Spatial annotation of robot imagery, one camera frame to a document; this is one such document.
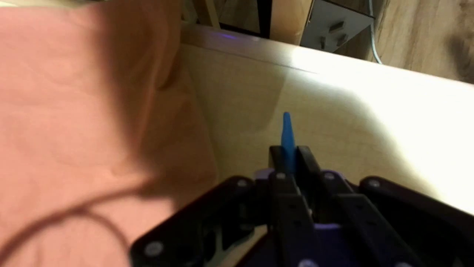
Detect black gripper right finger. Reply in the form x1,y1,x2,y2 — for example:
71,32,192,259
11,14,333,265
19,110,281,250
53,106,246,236
294,146,474,267

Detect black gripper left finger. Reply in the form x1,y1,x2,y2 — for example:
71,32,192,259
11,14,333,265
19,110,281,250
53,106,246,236
129,146,315,267

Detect folded orange fabric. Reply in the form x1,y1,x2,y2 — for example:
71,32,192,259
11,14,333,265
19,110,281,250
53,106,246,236
0,0,219,267

